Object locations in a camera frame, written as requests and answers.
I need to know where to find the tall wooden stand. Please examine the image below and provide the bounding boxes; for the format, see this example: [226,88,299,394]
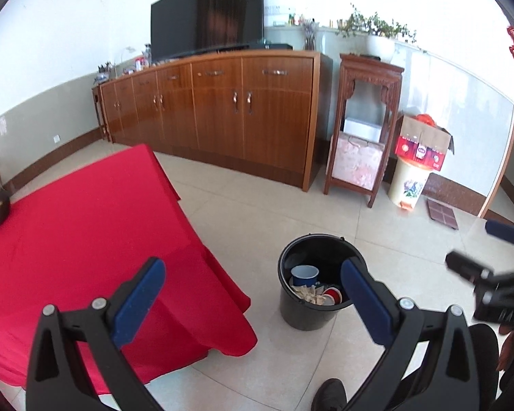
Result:
[323,53,405,208]

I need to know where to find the person's right hand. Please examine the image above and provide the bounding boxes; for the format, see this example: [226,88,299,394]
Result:
[497,321,514,373]

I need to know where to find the person's black shoe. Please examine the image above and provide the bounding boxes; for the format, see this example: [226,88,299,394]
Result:
[310,379,347,411]

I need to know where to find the pink cushion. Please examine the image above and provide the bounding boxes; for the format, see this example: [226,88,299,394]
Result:
[331,134,386,191]

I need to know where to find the black set-top box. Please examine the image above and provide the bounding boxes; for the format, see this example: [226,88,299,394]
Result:
[248,40,293,51]

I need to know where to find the white box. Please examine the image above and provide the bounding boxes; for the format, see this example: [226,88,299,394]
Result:
[344,116,384,142]

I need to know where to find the red tablecloth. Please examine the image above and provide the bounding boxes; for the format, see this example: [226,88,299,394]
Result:
[0,143,258,395]

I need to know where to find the person's black trousers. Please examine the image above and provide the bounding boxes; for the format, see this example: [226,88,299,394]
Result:
[467,323,500,411]

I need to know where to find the cardboard box red print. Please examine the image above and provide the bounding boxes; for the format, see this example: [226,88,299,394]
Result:
[395,113,455,171]

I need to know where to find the wooden sideboard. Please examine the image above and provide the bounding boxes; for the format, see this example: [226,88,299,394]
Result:
[92,50,332,191]

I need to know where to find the blue enamel mug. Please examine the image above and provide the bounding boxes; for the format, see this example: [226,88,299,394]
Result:
[290,265,320,287]

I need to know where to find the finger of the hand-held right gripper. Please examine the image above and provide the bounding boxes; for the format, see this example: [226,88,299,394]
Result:
[485,219,514,245]
[445,250,493,285]

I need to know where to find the black plastic bucket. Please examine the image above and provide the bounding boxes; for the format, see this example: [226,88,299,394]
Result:
[278,233,356,331]

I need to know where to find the black flat television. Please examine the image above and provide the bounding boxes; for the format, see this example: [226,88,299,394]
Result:
[150,0,265,63]

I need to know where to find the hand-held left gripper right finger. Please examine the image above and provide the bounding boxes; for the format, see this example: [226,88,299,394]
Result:
[340,258,480,411]

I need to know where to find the potted plant white pot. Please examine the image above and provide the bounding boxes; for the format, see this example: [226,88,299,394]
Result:
[336,4,427,63]

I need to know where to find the vase with dried flowers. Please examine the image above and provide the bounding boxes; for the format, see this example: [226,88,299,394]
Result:
[302,19,320,51]

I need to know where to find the beige paper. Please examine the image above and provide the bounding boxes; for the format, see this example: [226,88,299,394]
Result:
[289,283,326,307]

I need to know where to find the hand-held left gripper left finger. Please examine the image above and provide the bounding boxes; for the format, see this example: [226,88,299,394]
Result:
[25,257,167,411]

